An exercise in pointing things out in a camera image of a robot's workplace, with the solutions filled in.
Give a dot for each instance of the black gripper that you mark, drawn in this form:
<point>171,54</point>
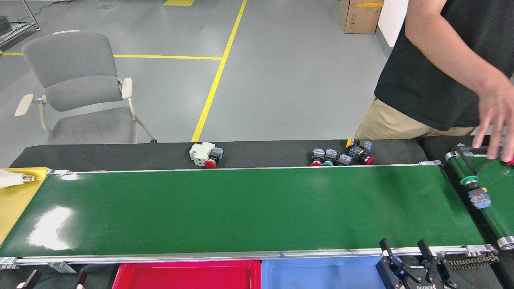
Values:
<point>425,286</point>

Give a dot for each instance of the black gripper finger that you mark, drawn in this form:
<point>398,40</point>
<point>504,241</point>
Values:
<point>28,281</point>
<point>81,281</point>

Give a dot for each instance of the red push button switch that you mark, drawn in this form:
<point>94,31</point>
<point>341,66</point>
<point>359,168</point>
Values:
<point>217,153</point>
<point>318,153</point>
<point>369,160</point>

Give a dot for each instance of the green push button switch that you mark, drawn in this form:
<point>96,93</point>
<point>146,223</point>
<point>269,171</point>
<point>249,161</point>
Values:
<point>480,199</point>
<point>331,153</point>
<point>344,159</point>

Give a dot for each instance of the yellow push button switch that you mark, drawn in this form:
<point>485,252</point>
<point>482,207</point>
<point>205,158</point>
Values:
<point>355,151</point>

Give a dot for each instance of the plain white circuit breaker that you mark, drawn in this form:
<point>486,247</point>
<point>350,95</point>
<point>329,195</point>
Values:
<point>199,153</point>

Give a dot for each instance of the person's right forearm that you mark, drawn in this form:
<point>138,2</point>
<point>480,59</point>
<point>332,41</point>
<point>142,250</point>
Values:
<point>453,53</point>

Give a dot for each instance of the yellow plastic tray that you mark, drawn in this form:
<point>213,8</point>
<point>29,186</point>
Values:
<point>16,204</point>

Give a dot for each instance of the short green conveyor belt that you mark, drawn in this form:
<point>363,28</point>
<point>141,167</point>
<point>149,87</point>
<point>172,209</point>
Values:
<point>498,188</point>

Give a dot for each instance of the long green conveyor belt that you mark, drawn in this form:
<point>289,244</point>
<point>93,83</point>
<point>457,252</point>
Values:
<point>241,208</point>

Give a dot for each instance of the person's right hand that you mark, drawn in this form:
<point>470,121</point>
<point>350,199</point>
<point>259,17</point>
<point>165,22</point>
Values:
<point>498,104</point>

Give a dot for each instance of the blue plastic bin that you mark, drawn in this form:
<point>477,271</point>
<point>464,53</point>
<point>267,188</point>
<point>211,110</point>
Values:
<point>317,275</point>

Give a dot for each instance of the white light bulb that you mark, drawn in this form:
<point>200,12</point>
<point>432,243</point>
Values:
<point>10,179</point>

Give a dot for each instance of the red plastic bin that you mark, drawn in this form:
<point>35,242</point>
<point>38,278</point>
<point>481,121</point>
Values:
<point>184,277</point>

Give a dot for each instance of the person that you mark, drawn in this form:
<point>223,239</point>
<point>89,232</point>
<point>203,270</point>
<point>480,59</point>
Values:
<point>421,92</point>

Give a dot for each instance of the grey office chair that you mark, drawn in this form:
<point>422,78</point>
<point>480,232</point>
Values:
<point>76,68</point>

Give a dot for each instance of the metal wheeled cart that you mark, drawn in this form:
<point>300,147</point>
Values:
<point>12,32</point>

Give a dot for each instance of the brown cardboard box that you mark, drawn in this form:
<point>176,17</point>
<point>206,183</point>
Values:
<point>361,18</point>

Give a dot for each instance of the black guide frame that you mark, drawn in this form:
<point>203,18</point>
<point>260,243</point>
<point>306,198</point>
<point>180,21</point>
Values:
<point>466,162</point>

